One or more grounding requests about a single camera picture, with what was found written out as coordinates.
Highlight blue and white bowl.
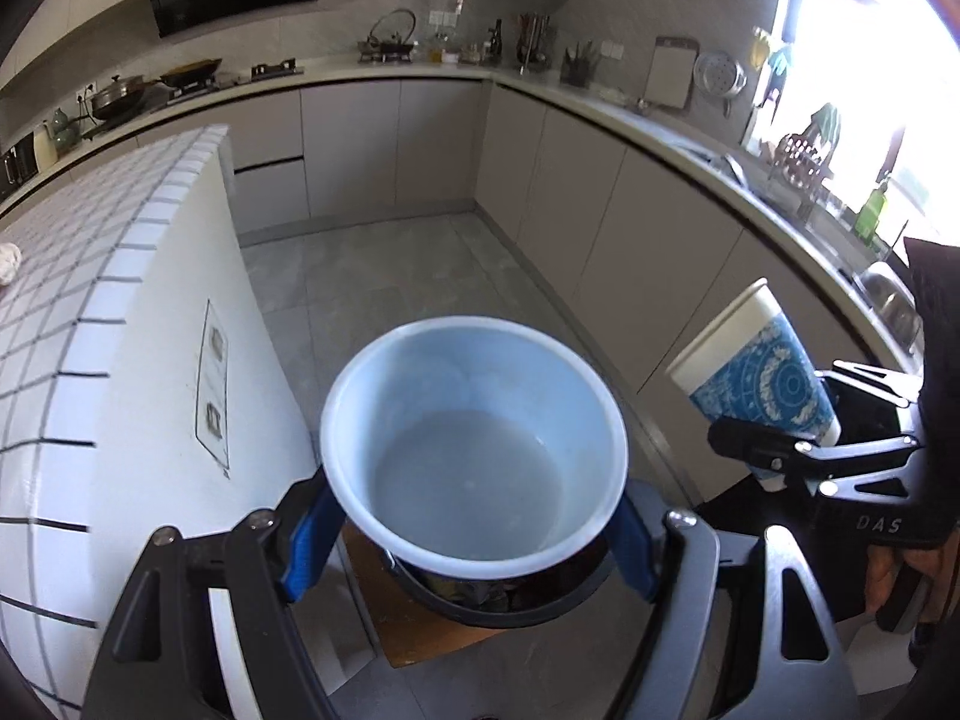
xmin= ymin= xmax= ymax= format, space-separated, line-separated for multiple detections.
xmin=319 ymin=316 xmax=628 ymax=580

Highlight dark glass bottle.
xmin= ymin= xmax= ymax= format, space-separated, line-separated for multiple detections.
xmin=482 ymin=20 xmax=503 ymax=67

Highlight black wok pan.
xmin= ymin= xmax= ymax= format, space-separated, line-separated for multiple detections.
xmin=160 ymin=59 xmax=221 ymax=89

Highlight black microwave oven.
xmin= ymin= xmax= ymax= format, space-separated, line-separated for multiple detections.
xmin=0 ymin=133 xmax=39 ymax=200

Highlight kettle with round handle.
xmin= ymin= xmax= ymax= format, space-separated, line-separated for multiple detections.
xmin=358 ymin=8 xmax=418 ymax=64

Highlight black gas stove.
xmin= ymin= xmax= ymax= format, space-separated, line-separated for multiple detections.
xmin=167 ymin=59 xmax=304 ymax=104

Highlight white cutting board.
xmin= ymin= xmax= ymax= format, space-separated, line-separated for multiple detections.
xmin=643 ymin=36 xmax=700 ymax=110

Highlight black trash bucket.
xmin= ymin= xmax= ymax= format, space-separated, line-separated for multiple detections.
xmin=381 ymin=536 xmax=613 ymax=631

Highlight blue patterned paper cup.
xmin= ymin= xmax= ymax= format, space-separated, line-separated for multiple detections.
xmin=667 ymin=278 xmax=841 ymax=447

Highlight round metal strainer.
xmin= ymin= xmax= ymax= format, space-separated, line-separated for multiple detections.
xmin=693 ymin=52 xmax=747 ymax=117

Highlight steel kitchen sink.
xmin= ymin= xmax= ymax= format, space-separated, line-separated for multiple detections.
xmin=854 ymin=260 xmax=921 ymax=351

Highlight grey lidded cooking pot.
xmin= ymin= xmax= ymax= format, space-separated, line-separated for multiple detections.
xmin=89 ymin=75 xmax=158 ymax=122

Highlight lower kitchen cabinets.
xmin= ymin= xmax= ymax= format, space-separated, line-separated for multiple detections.
xmin=0 ymin=73 xmax=925 ymax=504

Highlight brown wooden stool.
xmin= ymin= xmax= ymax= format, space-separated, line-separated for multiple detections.
xmin=342 ymin=523 xmax=500 ymax=668

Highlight wooden rack on windowsill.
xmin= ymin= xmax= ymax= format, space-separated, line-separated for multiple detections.
xmin=771 ymin=130 xmax=835 ymax=221

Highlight black utensil holder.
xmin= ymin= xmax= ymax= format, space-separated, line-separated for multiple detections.
xmin=560 ymin=41 xmax=599 ymax=88

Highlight white paper towel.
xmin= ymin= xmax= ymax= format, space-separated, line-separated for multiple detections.
xmin=0 ymin=242 xmax=23 ymax=288

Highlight green bottle by window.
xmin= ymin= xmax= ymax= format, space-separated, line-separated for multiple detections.
xmin=853 ymin=179 xmax=889 ymax=244

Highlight person's right hand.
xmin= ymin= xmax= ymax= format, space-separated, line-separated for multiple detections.
xmin=864 ymin=546 xmax=949 ymax=634

